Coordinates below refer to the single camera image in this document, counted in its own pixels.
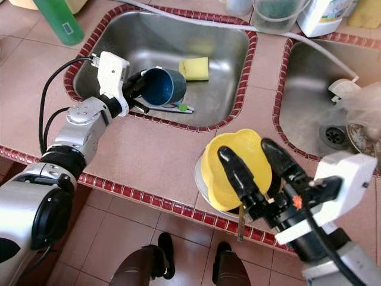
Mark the white bottle yellow cap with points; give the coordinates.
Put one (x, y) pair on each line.
(324, 15)

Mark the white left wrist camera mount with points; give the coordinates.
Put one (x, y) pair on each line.
(113, 74)

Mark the green dish soap bottle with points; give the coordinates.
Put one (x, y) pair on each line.
(59, 24)

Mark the blue ceramic mug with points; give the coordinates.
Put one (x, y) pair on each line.
(166, 88)

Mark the clear plastic pitcher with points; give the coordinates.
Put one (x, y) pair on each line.
(274, 15)

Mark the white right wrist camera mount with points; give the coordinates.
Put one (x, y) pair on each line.
(348, 176)

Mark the mustard yellow sponge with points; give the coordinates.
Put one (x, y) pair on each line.
(366, 12)

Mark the round steel plate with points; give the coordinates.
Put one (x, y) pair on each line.
(197, 182)

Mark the clear toothbrush cup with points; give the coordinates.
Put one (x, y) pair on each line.
(238, 6)

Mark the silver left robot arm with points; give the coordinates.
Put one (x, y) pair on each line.
(53, 208)

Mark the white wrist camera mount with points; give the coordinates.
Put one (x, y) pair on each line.
(348, 176)
(113, 74)

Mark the yellow dish sponge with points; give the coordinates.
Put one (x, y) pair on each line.
(194, 68)

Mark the stainless steel sink basin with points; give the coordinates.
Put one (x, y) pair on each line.
(303, 89)
(214, 101)

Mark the metal utensil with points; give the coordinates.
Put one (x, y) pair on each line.
(240, 229)

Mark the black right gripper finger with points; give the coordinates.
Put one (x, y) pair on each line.
(283, 161)
(241, 176)

